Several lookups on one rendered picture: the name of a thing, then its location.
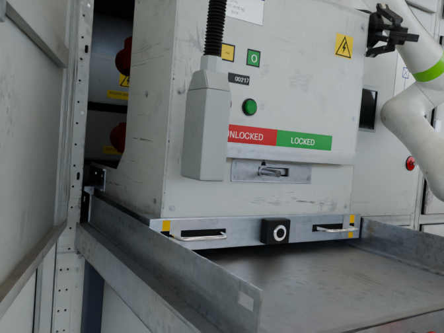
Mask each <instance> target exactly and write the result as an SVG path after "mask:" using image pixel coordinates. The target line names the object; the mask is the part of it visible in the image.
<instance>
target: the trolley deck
mask: <svg viewBox="0 0 444 333"><path fill-rule="evenodd" d="M75 248H76V249H77V250H78V251H79V252H80V253H81V254H82V255H83V256H84V258H85V259H86V260H87V261H88V262H89V264H90V265H91V266H92V267H93V268H94V269H95V270H96V271H97V272H98V273H99V274H100V276H101V277H102V278H103V279H104V280H105V281H106V283H107V284H108V285H109V286H110V287H111V288H112V289H113V290H114V291H115V292H116V293H117V295H118V296H119V297H120V298H121V299H122V301H123V302H124V303H125V304H126V305H127V306H128V307H129V308H130V309H131V310H132V311H133V313H134V314H135V315H136V316H137V317H138V318H139V320H140V321H141V322H142V323H143V324H144V325H145V326H146V327H147V328H148V329H149V330H150V332H151V333H222V332H221V331H220V330H219V329H217V328H216V327H215V326H214V325H212V324H211V323H210V322H209V321H208V320H206V319H205V318H204V317H203V316H202V315H200V314H199V313H198V312H196V311H195V310H194V309H193V308H192V307H190V306H189V305H188V304H187V303H185V302H184V301H183V300H182V299H181V298H179V297H178V296H177V295H175V294H174V293H173V292H172V291H171V290H169V289H168V288H167V287H165V286H164V285H163V284H162V283H161V282H160V281H158V280H157V279H156V278H154V277H153V276H152V275H151V274H150V273H149V272H147V271H146V270H144V269H143V268H142V267H141V266H140V265H139V264H137V263H136V262H135V261H133V260H132V259H131V258H130V257H129V256H128V255H126V254H125V253H124V252H122V251H121V250H120V249H119V248H118V247H117V246H115V245H114V244H112V243H111V242H110V241H109V240H108V239H106V238H105V237H104V236H103V235H101V234H100V233H99V232H98V231H97V230H95V229H94V228H93V227H91V226H90V225H89V224H88V223H80V224H79V223H78V222H76V231H75ZM192 251H194V252H195V253H197V254H199V255H201V256H203V257H204V258H207V259H208V260H210V261H212V262H213V263H215V264H217V265H218V266H221V267H222V268H224V269H226V270H228V271H230V272H231V273H233V274H235V275H236V276H239V277H240V278H242V279H244V280H246V281H247V282H249V283H251V284H252V285H255V286H256V287H258V288H260V289H262V290H263V296H262V310H261V318H260V331H261V332H263V333H412V332H415V333H427V332H431V331H432V332H436V333H444V276H441V275H438V274H435V273H432V272H428V271H425V270H422V269H419V268H416V267H413V266H409V265H407V264H403V263H401V262H397V261H394V260H391V259H388V258H385V257H382V256H378V255H376V254H372V253H370V252H366V251H363V250H360V249H357V248H353V247H350V246H347V245H344V244H341V243H338V242H334V241H332V240H319V241H309V242H292V243H284V244H264V245H255V246H237V247H227V248H210V249H200V250H192Z"/></svg>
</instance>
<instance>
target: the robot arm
mask: <svg viewBox="0 0 444 333"><path fill-rule="evenodd" d="M338 3H339V4H342V5H345V6H347V7H351V8H353V9H356V10H358V11H362V12H364V13H367V14H370V15H369V28H368V35H367V51H366V55H365V57H376V56H377V55H379V54H385V53H389V52H394V51H395V49H397V51H398V53H399V54H400V56H401V58H402V60H403V62H404V63H405V65H406V67H407V69H408V71H409V72H410V73H411V74H412V76H413V77H414V78H415V80H416V81H415V82H414V83H412V84H411V85H410V86H409V87H408V88H406V89H404V90H403V91H402V92H400V93H399V94H397V95H396V96H394V97H392V98H391V99H389V100H388V101H386V102H385V104H384V105H383V107H382V109H381V121H382V123H383V125H384V126H385V127H386V128H387V129H388V130H389V131H391V132H392V133H393V134H394V135H395V136H397V138H398V139H399V140H400V141H401V142H402V143H403V144H404V146H405V147H406V148H407V150H409V152H410V154H411V155H412V156H413V158H414V159H415V161H416V162H417V164H418V166H419V167H420V169H421V171H422V173H423V175H424V177H425V179H426V182H427V184H428V186H429V189H430V190H431V192H432V194H433V195H434V196H435V197H436V198H437V199H439V200H441V201H442V202H444V139H443V138H442V137H441V136H440V135H439V134H438V133H437V132H436V131H435V130H434V129H433V127H432V126H431V125H430V124H429V122H428V121H427V120H426V119H425V117H424V116H425V115H426V114H427V113H428V112H430V111H431V110H433V109H434V108H435V107H436V106H439V105H440V104H442V103H443V102H444V49H443V48H442V45H441V44H439V43H438V42H437V41H436V40H435V39H434V38H433V37H432V36H431V34H430V33H429V32H428V31H427V30H426V29H425V28H424V27H423V25H422V24H421V23H420V21H419V20H418V19H417V18H416V16H415V14H414V13H413V12H412V10H411V8H410V7H409V6H408V4H407V2H406V1H405V0H339V1H338ZM383 31H384V32H385V34H386V35H387V36H385V35H383ZM379 41H382V42H386V43H387V45H384V46H379V47H376V48H374V46H375V45H376V44H377V43H378V42H379Z"/></svg>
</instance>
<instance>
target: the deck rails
mask: <svg viewBox="0 0 444 333"><path fill-rule="evenodd" d="M88 224H89V225H90V226H91V227H93V228H94V229H95V230H97V231H98V232H99V233H100V234H101V235H103V236H104V237H105V238H106V239H108V240H109V241H110V242H111V243H112V244H114V245H115V246H117V247H118V248H119V249H120V250H121V251H122V252H124V253H125V254H126V255H128V256H129V257H130V258H131V259H132V260H133V261H135V262H136V263H137V264H139V265H140V266H141V267H142V268H143V269H144V270H146V271H147V272H149V273H150V274H151V275H152V276H153V277H154V278H156V279H157V280H158V281H160V282H161V283H162V284H163V285H164V286H165V287H167V288H168V289H169V290H171V291H172V292H173V293H174V294H175V295H177V296H178V297H179V298H181V299H182V300H183V301H184V302H185V303H187V304H188V305H189V306H190V307H192V308H193V309H194V310H195V311H196V312H198V313H199V314H200V315H202V316H203V317H204V318H205V319H206V320H208V321H209V322H210V323H211V324H212V325H214V326H215V327H216V328H217V329H219V330H220V331H221V332H222V333H263V332H261V331H260V318H261V310H262V296H263V290H262V289H260V288H258V287H256V286H255V285H252V284H251V283H249V282H247V281H246V280H244V279H242V278H240V277H239V276H236V275H235V274H233V273H231V272H230V271H228V270H226V269H224V268H222V267H221V266H218V265H217V264H215V263H213V262H212V261H210V260H208V259H207V258H204V257H203V256H201V255H199V254H197V253H195V252H194V251H192V250H190V249H189V248H186V247H185V246H183V245H181V244H179V243H178V242H176V241H174V240H172V239H170V238H168V237H167V236H165V235H163V234H161V233H160V232H158V231H156V230H154V229H152V228H150V227H149V226H147V225H145V224H144V223H142V222H140V221H138V220H136V219H134V218H133V217H131V216H129V215H128V214H126V213H124V212H122V211H120V210H119V209H116V208H115V207H113V206H111V205H110V204H108V203H106V202H104V201H102V200H100V199H99V198H97V197H95V196H93V195H91V215H90V222H88ZM331 241H334V242H338V243H341V244H344V245H347V246H350V247H353V248H357V249H360V250H363V251H366V252H370V253H372V254H376V255H378V256H382V257H385V258H388V259H391V260H394V261H397V262H401V263H403V264H407V265H409V266H413V267H416V268H419V269H422V270H425V271H428V272H432V273H435V274H438V275H441V276H444V237H442V236H439V235H434V234H431V233H426V232H422V231H417V230H414V229H409V228H406V227H400V226H397V225H392V224H388V223H383V222H380V221H375V220H372V219H367V218H363V217H361V220H360V227H359V238H354V239H337V240H331ZM241 292H243V293H244V294H246V295H248V296H249V297H251V298H253V299H254V303H253V310H252V309H249V308H248V307H247V306H245V305H243V304H242V303H241V302H240V294H241Z"/></svg>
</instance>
